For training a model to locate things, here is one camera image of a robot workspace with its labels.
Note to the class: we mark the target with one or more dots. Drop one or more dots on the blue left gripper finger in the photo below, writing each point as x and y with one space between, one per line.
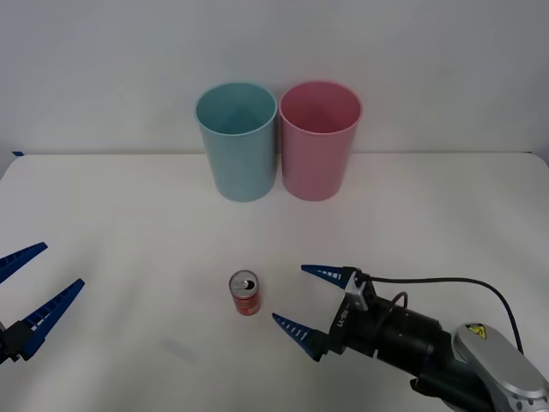
47 313
19 258

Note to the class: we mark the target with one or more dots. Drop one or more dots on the red drink can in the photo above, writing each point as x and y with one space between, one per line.
246 300

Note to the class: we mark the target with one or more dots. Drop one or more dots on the silver and black right arm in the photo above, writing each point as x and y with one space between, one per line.
433 343

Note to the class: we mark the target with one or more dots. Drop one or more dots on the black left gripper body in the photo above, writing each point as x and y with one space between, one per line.
3 343

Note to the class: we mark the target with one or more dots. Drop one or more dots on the pale blue plastic bin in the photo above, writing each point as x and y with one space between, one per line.
240 171

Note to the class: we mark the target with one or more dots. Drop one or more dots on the pink plastic bin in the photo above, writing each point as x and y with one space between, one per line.
313 171

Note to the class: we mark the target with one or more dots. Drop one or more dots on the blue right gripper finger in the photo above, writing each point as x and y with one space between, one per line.
328 274
298 332

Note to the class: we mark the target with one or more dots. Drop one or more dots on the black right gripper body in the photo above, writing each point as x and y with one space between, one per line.
349 330

